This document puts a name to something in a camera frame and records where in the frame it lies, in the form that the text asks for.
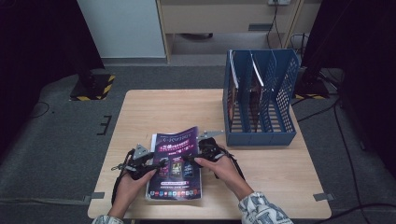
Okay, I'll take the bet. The left hand-held gripper cable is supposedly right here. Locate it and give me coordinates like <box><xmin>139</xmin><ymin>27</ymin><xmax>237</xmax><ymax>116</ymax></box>
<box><xmin>110</xmin><ymin>150</ymin><xmax>134</xmax><ymax>205</ymax></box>

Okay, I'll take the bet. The person's left hand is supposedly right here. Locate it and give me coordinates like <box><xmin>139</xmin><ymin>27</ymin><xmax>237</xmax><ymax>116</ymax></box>
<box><xmin>107</xmin><ymin>169</ymin><xmax>157</xmax><ymax>220</ymax></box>

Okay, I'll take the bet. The black and red magazine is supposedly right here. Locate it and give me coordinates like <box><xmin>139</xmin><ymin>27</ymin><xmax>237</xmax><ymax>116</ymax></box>
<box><xmin>228</xmin><ymin>49</ymin><xmax>241</xmax><ymax>125</ymax></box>

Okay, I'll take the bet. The person's right hand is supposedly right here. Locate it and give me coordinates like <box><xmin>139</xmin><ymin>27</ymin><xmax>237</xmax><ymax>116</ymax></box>
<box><xmin>194</xmin><ymin>151</ymin><xmax>254</xmax><ymax>202</ymax></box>

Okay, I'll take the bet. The long black floor cable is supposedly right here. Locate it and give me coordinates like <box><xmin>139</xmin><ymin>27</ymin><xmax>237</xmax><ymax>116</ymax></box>
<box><xmin>332</xmin><ymin>92</ymin><xmax>365</xmax><ymax>218</ymax></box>

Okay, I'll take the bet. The right hand-held gripper cable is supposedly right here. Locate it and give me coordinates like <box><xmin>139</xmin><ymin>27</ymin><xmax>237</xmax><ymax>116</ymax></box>
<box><xmin>221</xmin><ymin>148</ymin><xmax>247</xmax><ymax>181</ymax></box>

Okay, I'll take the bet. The black stand with striped base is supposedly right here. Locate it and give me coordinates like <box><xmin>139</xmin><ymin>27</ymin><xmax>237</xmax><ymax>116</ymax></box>
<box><xmin>293</xmin><ymin>66</ymin><xmax>331</xmax><ymax>101</ymax></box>
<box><xmin>68</xmin><ymin>69</ymin><xmax>116</xmax><ymax>102</ymax></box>

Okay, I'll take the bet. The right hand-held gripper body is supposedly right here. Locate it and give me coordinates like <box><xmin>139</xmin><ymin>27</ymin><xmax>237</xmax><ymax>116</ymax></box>
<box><xmin>197</xmin><ymin>130</ymin><xmax>226</xmax><ymax>162</ymax></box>

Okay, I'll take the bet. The white cabinet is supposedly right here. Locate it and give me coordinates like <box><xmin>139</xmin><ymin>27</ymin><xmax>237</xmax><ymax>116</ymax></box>
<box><xmin>77</xmin><ymin>0</ymin><xmax>166</xmax><ymax>59</ymax></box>

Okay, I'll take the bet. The beige wooden desk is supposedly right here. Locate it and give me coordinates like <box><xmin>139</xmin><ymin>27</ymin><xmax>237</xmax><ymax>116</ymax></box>
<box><xmin>155</xmin><ymin>0</ymin><xmax>323</xmax><ymax>64</ymax></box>

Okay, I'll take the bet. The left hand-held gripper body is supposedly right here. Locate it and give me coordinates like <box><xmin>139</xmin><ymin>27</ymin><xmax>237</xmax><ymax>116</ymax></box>
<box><xmin>125</xmin><ymin>143</ymin><xmax>157</xmax><ymax>181</ymax></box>

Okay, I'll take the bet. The hand-held gripper cable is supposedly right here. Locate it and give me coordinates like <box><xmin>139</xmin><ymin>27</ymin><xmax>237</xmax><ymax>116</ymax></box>
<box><xmin>221</xmin><ymin>148</ymin><xmax>247</xmax><ymax>181</ymax></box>
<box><xmin>110</xmin><ymin>150</ymin><xmax>134</xmax><ymax>205</ymax></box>

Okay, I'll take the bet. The blue file rack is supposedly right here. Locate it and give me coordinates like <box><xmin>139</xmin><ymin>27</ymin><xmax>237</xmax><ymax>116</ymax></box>
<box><xmin>222</xmin><ymin>49</ymin><xmax>301</xmax><ymax>147</ymax></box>

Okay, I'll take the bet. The short black floor cable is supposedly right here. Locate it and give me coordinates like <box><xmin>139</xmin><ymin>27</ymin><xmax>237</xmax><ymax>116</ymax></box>
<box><xmin>290</xmin><ymin>96</ymin><xmax>340</xmax><ymax>124</ymax></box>

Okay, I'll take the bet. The grey tape piece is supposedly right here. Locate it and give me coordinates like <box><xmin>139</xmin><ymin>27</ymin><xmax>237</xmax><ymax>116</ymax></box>
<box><xmin>83</xmin><ymin>191</ymin><xmax>106</xmax><ymax>203</ymax></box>
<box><xmin>312</xmin><ymin>192</ymin><xmax>334</xmax><ymax>203</ymax></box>

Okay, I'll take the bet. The thick black floor cable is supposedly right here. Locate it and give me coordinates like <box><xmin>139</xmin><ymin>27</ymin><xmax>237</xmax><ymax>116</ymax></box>
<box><xmin>314</xmin><ymin>202</ymin><xmax>396</xmax><ymax>224</ymax></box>

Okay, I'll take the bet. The thin black floor cable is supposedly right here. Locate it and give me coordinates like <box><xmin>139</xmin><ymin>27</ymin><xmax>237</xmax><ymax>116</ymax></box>
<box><xmin>26</xmin><ymin>101</ymin><xmax>50</xmax><ymax>120</ymax></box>

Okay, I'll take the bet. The black power strip cable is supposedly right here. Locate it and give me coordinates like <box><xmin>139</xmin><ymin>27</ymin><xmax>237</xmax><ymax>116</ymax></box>
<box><xmin>265</xmin><ymin>3</ymin><xmax>283</xmax><ymax>49</ymax></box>

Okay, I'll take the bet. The dark curtain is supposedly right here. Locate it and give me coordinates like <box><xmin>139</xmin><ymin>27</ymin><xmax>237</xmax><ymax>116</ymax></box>
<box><xmin>300</xmin><ymin>0</ymin><xmax>396</xmax><ymax>178</ymax></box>

